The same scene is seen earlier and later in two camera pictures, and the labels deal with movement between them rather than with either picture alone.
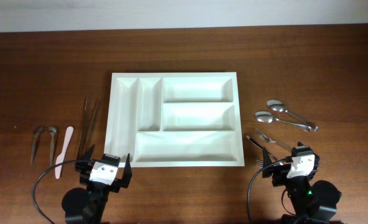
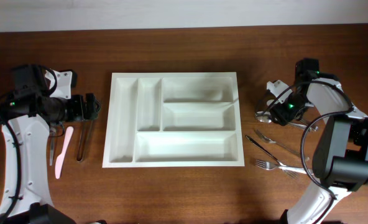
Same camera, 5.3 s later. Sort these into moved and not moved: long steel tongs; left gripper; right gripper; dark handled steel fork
Moved: left gripper; right gripper
Not moved: long steel tongs; dark handled steel fork
